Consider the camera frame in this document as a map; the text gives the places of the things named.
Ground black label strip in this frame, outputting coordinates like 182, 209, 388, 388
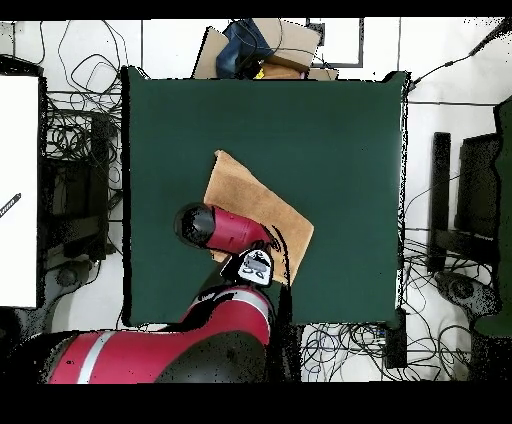
0, 192, 22, 219

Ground black cable with connector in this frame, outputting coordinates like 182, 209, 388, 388
407, 17, 512, 93

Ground black box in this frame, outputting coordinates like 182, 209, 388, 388
383, 311, 408, 369

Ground black equipment cart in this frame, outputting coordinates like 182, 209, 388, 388
41, 111, 121, 261

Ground brown folded garment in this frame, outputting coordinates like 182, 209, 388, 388
258, 59, 310, 80

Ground tan terry towel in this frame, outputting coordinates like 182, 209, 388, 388
202, 149, 315, 287

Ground blue jeans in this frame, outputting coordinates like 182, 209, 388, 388
215, 19, 277, 79

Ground dark green table cloth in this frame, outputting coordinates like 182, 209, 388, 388
120, 65, 410, 329

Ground black cable bundle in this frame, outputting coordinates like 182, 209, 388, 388
301, 227, 497, 381
39, 19, 127, 193

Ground brown cardboard box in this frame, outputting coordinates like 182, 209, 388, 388
191, 17, 340, 81

